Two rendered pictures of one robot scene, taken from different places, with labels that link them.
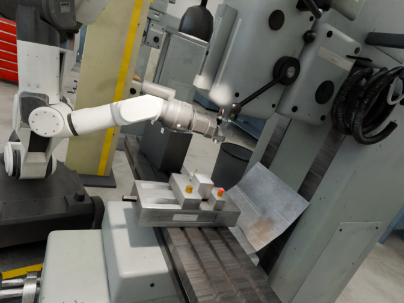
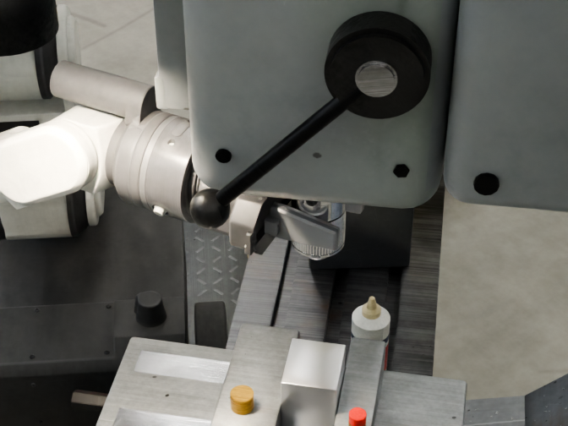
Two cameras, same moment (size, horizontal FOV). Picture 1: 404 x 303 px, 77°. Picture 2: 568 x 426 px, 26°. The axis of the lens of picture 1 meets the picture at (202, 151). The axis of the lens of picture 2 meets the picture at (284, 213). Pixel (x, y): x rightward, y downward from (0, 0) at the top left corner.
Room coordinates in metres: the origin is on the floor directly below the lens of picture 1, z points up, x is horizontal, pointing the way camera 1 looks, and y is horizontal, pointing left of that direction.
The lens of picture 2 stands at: (0.14, -0.54, 1.89)
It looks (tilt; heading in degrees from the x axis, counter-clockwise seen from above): 39 degrees down; 40
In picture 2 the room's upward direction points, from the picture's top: straight up
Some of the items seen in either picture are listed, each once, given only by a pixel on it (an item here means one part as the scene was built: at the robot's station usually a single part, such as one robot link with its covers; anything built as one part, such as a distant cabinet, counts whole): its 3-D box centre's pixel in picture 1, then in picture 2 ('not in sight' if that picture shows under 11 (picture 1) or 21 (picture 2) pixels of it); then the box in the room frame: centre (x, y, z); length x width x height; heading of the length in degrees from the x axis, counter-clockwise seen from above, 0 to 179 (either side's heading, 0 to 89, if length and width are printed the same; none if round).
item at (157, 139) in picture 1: (165, 140); (354, 147); (1.12, 0.18, 1.02); 0.22 x 0.12 x 0.20; 43
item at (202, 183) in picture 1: (201, 186); (313, 385); (0.78, -0.04, 1.03); 0.06 x 0.05 x 0.06; 30
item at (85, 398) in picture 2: (129, 198); (92, 401); (0.66, 0.16, 0.96); 0.04 x 0.02 x 0.02; 120
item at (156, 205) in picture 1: (187, 199); (282, 421); (0.76, -0.01, 0.97); 0.35 x 0.15 x 0.11; 120
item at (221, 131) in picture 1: (222, 131); (302, 231); (0.75, -0.04, 1.24); 0.06 x 0.02 x 0.03; 104
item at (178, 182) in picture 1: (184, 190); (255, 393); (0.75, 0.01, 1.01); 0.15 x 0.06 x 0.04; 30
